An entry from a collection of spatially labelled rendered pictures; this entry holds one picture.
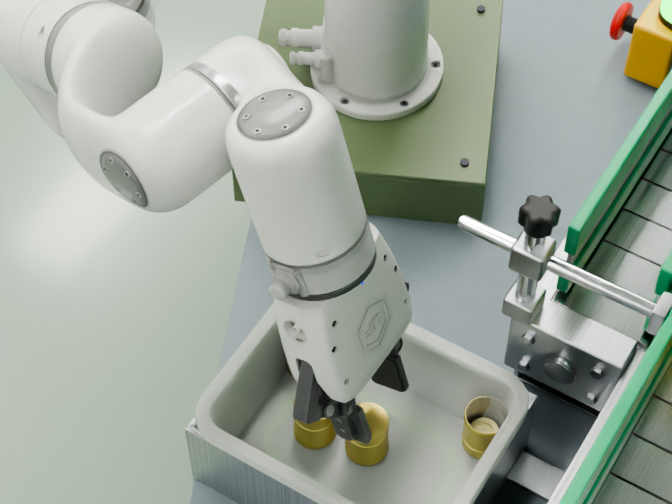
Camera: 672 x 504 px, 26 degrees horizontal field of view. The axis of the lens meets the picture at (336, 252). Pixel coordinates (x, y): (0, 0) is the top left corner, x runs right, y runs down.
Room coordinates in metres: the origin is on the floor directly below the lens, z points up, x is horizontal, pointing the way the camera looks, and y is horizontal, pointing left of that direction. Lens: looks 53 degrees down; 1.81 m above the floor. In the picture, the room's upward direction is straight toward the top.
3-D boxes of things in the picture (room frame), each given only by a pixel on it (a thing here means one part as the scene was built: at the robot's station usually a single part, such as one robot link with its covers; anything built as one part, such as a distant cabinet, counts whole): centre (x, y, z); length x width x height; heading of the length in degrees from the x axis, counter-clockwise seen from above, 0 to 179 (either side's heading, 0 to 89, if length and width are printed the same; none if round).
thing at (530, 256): (0.64, -0.17, 0.95); 0.17 x 0.03 x 0.12; 59
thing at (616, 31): (1.06, -0.29, 0.79); 0.04 x 0.03 x 0.04; 149
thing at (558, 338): (0.63, -0.18, 0.85); 0.09 x 0.04 x 0.07; 59
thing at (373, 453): (0.59, -0.03, 0.79); 0.04 x 0.04 x 0.04
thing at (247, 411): (0.59, -0.02, 0.80); 0.22 x 0.17 x 0.09; 59
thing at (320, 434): (0.61, 0.02, 0.79); 0.04 x 0.04 x 0.04
